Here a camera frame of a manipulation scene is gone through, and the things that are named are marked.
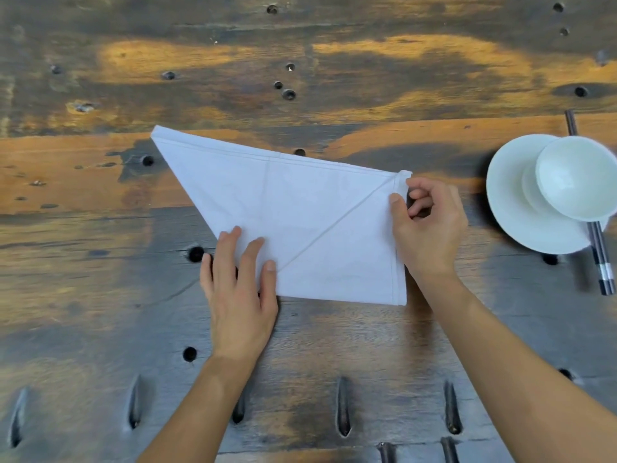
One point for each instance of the person's right middle finger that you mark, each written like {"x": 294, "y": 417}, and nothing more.
{"x": 421, "y": 206}

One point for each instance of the person's left hand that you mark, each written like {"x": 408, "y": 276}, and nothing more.
{"x": 241, "y": 313}

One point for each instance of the person's right forearm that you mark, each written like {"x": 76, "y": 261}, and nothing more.
{"x": 515, "y": 376}

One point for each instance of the person's left thumb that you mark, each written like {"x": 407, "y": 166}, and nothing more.
{"x": 271, "y": 279}

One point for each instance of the person's right thumb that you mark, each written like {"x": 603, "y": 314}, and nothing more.
{"x": 399, "y": 212}

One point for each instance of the person's right hand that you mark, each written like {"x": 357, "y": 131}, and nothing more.
{"x": 431, "y": 241}

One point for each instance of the white cloth napkin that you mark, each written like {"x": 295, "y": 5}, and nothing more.
{"x": 299, "y": 221}

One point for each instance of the dark striped chopstick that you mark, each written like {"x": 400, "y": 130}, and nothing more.
{"x": 608, "y": 269}
{"x": 599, "y": 265}

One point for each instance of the white round plate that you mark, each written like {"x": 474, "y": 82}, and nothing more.
{"x": 511, "y": 197}

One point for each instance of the person's left middle finger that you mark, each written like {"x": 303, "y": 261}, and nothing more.
{"x": 226, "y": 257}

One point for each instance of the white ceramic bowl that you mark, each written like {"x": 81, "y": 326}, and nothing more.
{"x": 578, "y": 178}

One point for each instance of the person's left little finger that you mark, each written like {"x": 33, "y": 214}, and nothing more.
{"x": 206, "y": 274}

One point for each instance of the person's left forearm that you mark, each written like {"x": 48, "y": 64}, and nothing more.
{"x": 202, "y": 414}

